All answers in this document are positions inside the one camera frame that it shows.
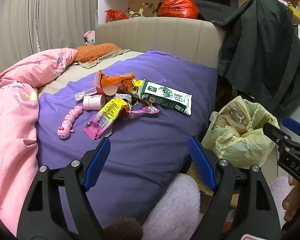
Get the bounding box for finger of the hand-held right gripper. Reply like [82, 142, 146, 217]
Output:
[282, 116, 300, 153]
[263, 122, 291, 148]

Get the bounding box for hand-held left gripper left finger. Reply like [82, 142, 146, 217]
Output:
[17, 137, 111, 240]

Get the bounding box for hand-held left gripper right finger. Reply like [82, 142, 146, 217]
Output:
[187, 135, 282, 240]

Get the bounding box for waste bin with yellow liner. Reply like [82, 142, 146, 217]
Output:
[202, 95, 281, 169]

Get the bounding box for red paper cup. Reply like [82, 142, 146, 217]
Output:
[97, 81, 118, 97]

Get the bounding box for orange plastic bag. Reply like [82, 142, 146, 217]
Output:
[93, 70, 136, 90]

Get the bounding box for person's right hand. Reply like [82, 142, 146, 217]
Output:
[282, 176, 300, 222]

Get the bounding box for person's right leg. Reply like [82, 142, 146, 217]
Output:
[268, 176, 294, 205]

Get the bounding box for person's leg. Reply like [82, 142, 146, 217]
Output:
[268, 176, 294, 205]
[142, 173, 201, 240]

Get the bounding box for pink snack wrapper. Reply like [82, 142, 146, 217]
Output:
[83, 112, 115, 140]

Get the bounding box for pink caterpillar toy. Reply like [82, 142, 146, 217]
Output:
[57, 106, 85, 140]

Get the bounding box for person's left leg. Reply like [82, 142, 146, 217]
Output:
[142, 173, 201, 240]

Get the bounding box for purple blanket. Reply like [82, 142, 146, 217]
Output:
[36, 49, 218, 230]

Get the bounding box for yellow snack wrapper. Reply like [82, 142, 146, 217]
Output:
[98, 99, 129, 124]

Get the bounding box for pink cylinder jar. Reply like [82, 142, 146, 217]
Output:
[83, 94, 106, 111]

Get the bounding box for clear pink wrapper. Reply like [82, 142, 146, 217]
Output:
[75, 86, 98, 102]

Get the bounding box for silver crumpled wrapper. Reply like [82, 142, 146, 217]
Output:
[113, 94, 133, 103]

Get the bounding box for brown fuzzy pompom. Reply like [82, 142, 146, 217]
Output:
[103, 217, 143, 240]

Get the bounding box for green white snack packet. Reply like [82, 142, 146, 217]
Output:
[139, 79, 192, 116]

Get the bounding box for black jacket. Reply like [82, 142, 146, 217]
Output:
[212, 0, 300, 117]

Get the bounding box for brown snack wrapper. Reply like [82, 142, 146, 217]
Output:
[120, 86, 153, 105]

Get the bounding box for beige bed sheet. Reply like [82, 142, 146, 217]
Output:
[37, 51, 145, 98]

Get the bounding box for pink duvet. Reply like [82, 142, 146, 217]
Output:
[0, 47, 79, 235]

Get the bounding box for beige cloth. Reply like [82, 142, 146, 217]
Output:
[78, 49, 130, 69]

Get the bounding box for orange pillow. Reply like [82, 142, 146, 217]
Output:
[73, 43, 123, 63]

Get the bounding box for yellow box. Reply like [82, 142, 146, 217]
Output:
[289, 5, 300, 20]

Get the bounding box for pink plush bunny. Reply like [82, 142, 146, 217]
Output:
[83, 30, 96, 46]

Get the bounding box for beige padded headboard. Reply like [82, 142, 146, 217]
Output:
[95, 16, 227, 69]

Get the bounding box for small red plastic bag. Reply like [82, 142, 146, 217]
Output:
[105, 9, 128, 23]

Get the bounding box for white rabbit lamp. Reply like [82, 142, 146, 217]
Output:
[127, 8, 145, 19]

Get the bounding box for grey pleated curtain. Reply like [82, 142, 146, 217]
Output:
[0, 0, 98, 68]

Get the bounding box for large red plastic bag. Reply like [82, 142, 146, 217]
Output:
[157, 0, 199, 19]

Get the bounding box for white flower sprig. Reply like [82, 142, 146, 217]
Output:
[142, 1, 160, 15]

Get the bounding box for dark grey wall panel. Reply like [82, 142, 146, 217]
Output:
[176, 0, 239, 22]

